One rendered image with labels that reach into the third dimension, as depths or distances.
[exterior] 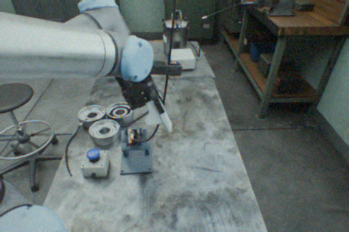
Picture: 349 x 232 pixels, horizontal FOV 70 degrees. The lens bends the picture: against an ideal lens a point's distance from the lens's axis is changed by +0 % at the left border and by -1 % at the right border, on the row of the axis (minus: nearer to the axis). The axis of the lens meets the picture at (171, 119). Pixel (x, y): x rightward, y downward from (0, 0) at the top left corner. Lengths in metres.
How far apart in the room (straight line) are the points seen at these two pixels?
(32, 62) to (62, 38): 0.05
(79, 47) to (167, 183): 0.52
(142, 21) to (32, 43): 3.82
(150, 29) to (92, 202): 3.59
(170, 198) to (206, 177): 0.13
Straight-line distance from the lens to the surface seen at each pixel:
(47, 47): 0.33
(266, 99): 2.33
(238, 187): 0.79
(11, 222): 0.51
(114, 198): 0.76
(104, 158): 0.81
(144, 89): 0.63
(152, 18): 4.09
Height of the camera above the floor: 1.41
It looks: 38 degrees down
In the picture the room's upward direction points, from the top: straight up
